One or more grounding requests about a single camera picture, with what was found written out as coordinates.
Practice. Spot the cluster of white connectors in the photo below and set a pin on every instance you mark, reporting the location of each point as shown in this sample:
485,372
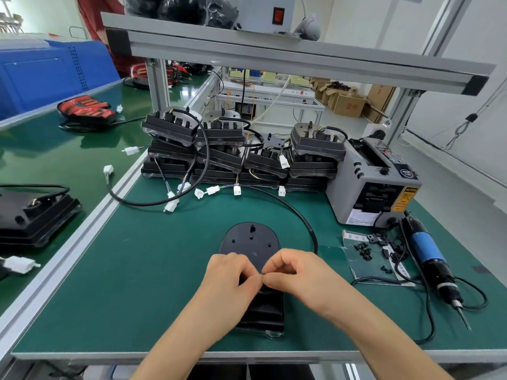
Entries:
214,190

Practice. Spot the stack of black lamp housings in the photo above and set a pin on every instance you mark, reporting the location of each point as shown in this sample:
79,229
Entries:
221,154

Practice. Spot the blue plastic crate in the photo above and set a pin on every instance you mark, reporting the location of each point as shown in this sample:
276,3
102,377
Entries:
43,75

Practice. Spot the person's left hand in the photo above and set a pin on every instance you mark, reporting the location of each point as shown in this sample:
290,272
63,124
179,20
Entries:
221,280

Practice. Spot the black square lamp housing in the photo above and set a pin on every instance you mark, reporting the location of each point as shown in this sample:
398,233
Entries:
35,217

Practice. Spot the pile of small black screws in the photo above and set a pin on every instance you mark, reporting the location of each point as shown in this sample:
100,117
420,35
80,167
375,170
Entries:
364,249

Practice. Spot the white dome camera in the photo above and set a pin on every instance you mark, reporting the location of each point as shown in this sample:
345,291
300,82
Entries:
309,27

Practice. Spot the red tail lamp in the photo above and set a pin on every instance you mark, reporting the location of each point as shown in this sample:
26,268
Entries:
85,108
138,73

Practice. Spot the white background workbench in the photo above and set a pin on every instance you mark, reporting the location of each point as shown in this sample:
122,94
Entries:
273,98

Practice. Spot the person's right thumb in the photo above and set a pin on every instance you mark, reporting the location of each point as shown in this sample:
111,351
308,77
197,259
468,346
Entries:
283,281

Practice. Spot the black plastic bags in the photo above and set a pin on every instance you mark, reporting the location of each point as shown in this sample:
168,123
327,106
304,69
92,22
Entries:
178,9

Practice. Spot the aluminium workbench shelf frame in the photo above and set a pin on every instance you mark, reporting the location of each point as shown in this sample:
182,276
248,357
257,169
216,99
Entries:
277,55

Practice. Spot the person's left thumb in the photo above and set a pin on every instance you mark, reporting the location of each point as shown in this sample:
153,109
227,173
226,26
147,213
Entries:
251,281

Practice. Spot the tall cardboard box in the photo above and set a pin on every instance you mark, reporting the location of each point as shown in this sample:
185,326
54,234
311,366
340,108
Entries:
380,100

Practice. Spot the large white plug connector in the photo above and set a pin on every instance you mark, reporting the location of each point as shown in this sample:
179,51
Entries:
19,264

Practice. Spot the grey box with red switch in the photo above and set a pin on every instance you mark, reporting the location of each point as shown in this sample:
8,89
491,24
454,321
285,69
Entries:
269,13

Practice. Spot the green work mat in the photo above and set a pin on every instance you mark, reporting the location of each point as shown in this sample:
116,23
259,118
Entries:
138,273

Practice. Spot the person's right forearm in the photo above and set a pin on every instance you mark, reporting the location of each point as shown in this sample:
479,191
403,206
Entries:
380,344

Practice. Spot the green conveyor belt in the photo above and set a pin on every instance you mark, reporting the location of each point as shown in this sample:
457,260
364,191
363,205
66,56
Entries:
51,154

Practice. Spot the open cardboard box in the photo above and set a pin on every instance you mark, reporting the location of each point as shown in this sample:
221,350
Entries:
350,104

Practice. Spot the grey tape dispenser machine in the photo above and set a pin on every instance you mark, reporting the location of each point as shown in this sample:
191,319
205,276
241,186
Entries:
372,185

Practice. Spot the clear plastic sheet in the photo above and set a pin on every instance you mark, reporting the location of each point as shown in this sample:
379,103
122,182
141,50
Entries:
356,263

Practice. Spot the person's left forearm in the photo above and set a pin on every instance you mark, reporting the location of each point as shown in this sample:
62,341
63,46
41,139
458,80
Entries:
186,344

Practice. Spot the person's right hand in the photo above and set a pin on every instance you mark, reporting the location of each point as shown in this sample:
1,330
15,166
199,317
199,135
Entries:
313,279

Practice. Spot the blue black electric screwdriver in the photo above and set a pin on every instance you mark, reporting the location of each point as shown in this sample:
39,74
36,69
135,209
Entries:
426,249

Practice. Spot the black oval lamp housing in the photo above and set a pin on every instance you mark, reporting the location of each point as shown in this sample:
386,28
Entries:
250,241

